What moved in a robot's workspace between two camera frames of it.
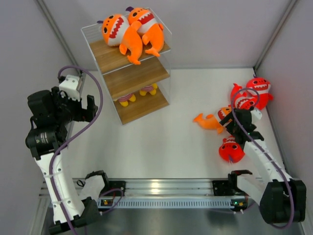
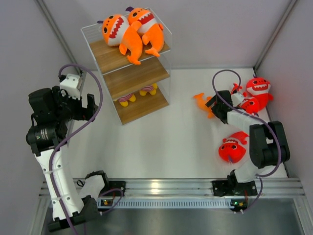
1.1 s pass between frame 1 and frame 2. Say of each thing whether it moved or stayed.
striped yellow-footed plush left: stayed
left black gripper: stayed
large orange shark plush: stayed
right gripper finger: moved
